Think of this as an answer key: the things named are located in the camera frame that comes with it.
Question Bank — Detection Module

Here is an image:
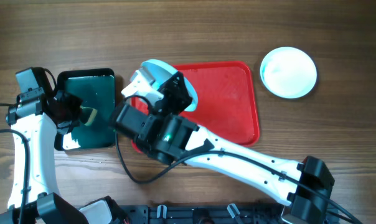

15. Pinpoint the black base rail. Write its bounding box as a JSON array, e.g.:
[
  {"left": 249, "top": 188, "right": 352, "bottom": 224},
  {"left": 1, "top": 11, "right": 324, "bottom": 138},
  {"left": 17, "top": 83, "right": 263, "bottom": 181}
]
[{"left": 121, "top": 203, "right": 283, "bottom": 224}]

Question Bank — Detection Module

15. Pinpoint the red plastic tray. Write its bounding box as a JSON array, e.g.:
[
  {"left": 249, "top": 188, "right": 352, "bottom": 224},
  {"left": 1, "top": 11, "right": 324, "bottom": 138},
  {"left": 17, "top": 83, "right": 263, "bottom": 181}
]
[{"left": 130, "top": 60, "right": 261, "bottom": 155}]

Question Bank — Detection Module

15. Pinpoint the green yellow sponge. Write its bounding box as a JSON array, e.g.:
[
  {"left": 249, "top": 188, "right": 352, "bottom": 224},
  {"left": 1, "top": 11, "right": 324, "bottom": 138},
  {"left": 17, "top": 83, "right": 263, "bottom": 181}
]
[{"left": 79, "top": 106, "right": 98, "bottom": 126}]

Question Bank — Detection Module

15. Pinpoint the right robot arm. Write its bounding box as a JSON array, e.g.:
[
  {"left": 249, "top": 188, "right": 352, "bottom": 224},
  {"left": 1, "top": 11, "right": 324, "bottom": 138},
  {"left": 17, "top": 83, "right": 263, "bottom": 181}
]
[{"left": 110, "top": 71, "right": 334, "bottom": 223}]

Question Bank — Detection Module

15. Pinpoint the white plate top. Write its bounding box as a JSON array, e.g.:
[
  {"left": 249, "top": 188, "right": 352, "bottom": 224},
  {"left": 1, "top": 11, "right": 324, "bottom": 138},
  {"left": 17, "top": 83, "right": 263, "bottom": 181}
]
[{"left": 259, "top": 47, "right": 317, "bottom": 100}]

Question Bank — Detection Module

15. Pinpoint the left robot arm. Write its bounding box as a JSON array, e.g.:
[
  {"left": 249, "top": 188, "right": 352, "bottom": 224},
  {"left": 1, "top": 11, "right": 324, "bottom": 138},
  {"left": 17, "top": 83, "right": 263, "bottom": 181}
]
[{"left": 0, "top": 87, "right": 129, "bottom": 223}]

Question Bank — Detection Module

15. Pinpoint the white plate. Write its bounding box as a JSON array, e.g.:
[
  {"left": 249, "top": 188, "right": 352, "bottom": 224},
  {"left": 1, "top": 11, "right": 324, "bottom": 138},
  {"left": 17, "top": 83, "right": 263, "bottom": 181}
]
[
  {"left": 141, "top": 59, "right": 199, "bottom": 112},
  {"left": 259, "top": 47, "right": 317, "bottom": 100}
]

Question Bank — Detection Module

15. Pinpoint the black water tray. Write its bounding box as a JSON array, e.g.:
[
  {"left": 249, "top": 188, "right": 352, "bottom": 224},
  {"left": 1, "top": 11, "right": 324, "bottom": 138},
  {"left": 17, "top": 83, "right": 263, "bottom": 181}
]
[{"left": 55, "top": 68, "right": 115, "bottom": 151}]

